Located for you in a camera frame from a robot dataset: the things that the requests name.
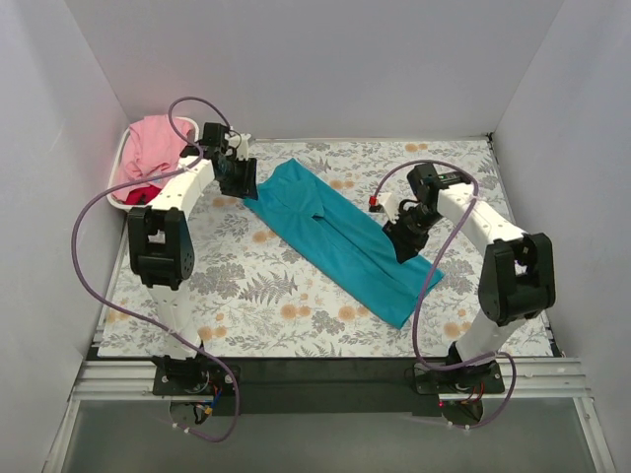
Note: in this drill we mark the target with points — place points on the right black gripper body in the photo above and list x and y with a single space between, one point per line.
407 233

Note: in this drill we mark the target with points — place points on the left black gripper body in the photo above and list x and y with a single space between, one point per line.
242 176

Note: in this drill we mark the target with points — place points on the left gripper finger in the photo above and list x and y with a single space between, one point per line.
232 188
249 180

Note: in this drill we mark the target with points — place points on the teal t shirt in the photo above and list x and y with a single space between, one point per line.
340 240

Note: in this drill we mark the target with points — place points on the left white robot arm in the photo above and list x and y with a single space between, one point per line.
160 245

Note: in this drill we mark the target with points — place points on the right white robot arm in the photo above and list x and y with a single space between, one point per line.
517 280

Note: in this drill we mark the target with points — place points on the pink t shirt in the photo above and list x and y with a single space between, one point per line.
152 148

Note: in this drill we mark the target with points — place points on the red t shirt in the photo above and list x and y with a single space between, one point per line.
142 195

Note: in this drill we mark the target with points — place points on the floral table mat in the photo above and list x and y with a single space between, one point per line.
254 295

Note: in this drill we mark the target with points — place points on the white laundry basket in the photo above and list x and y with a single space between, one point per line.
118 197

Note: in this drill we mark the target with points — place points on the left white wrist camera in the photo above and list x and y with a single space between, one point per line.
238 144

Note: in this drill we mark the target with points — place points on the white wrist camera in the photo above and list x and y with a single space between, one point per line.
238 144
385 203

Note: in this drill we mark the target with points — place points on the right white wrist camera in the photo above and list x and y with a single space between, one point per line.
385 203

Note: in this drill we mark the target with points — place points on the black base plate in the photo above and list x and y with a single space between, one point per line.
269 386

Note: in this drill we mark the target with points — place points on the aluminium rail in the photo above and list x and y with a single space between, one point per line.
134 379

